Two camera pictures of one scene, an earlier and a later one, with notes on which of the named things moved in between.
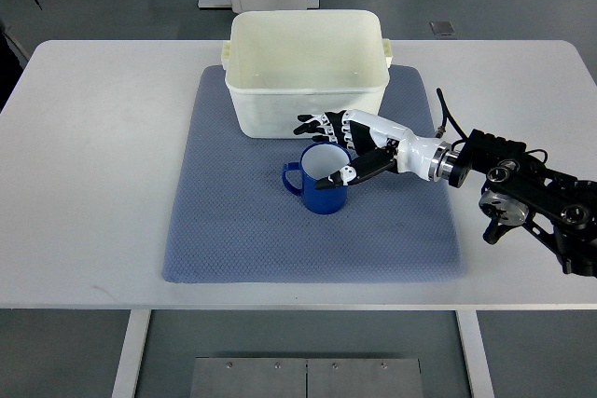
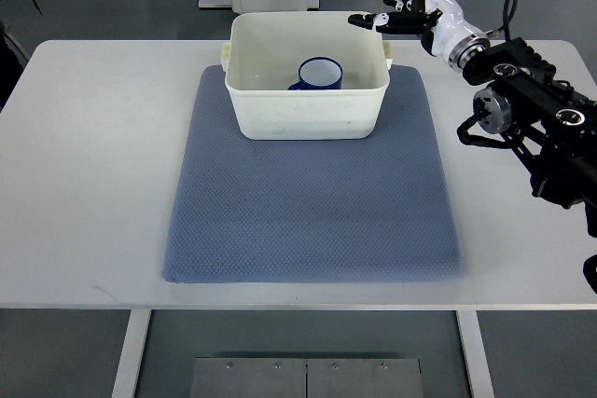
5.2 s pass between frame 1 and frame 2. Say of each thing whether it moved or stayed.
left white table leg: stayed
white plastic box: stayed
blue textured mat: stayed
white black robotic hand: moved
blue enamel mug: moved
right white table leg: stayed
